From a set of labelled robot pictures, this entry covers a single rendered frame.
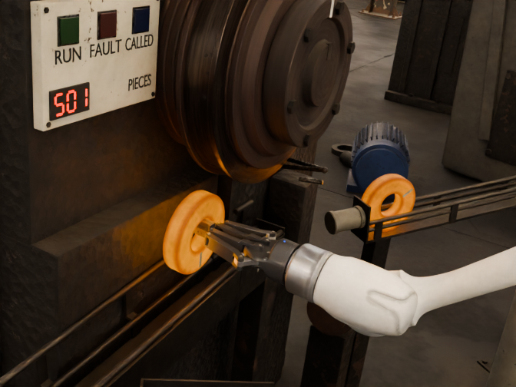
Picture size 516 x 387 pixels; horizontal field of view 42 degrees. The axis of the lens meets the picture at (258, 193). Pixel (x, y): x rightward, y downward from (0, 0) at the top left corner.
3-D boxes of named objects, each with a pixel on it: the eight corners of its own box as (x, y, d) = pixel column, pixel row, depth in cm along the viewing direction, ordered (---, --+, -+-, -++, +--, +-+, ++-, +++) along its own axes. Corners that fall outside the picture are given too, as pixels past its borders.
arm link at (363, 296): (304, 303, 106) (322, 314, 118) (395, 345, 100) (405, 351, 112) (331, 242, 108) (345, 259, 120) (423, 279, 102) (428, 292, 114)
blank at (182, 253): (163, 210, 114) (179, 216, 112) (213, 176, 126) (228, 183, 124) (160, 282, 121) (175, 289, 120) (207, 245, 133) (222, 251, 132)
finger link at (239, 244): (262, 263, 117) (258, 267, 116) (208, 241, 121) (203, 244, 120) (265, 244, 115) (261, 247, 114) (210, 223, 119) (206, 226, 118)
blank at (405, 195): (371, 236, 180) (378, 243, 178) (351, 197, 171) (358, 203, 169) (415, 202, 182) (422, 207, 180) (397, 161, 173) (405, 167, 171)
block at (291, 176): (256, 261, 169) (266, 174, 159) (270, 249, 175) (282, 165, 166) (292, 276, 164) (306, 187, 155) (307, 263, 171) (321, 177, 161)
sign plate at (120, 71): (33, 128, 97) (29, 1, 89) (146, 95, 118) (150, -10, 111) (44, 132, 96) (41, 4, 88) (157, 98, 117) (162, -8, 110)
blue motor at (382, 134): (343, 200, 349) (355, 139, 335) (348, 163, 401) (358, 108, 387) (402, 210, 346) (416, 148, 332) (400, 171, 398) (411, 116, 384)
